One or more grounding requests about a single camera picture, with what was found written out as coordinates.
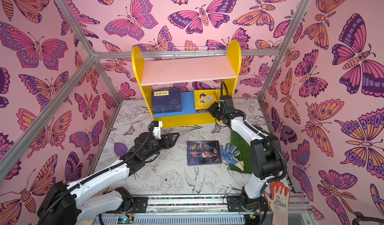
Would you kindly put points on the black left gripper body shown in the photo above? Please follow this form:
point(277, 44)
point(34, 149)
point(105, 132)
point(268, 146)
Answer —
point(155, 147)

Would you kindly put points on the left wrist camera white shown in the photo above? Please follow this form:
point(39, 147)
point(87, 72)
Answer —
point(155, 129)

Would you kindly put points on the purple egg-shaped sponge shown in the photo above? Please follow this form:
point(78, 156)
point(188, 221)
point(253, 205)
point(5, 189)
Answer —
point(120, 149)

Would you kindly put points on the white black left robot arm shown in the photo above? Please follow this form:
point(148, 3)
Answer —
point(69, 204)

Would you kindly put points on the purple portrait cover book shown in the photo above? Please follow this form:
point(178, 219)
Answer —
point(200, 153)

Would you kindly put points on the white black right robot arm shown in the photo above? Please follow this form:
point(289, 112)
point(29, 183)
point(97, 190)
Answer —
point(266, 157)

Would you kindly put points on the green artificial grass mat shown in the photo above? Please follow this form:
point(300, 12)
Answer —
point(244, 149)

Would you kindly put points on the orange white work glove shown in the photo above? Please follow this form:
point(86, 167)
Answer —
point(278, 202)

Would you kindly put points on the blue book yellow label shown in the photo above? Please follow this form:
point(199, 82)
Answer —
point(167, 109)

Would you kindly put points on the yellow bookshelf pink blue shelves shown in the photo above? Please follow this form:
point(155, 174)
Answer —
point(189, 69)

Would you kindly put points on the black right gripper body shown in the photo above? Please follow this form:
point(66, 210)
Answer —
point(216, 110)

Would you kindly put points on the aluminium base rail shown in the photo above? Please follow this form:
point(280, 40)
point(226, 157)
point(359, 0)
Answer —
point(185, 210)

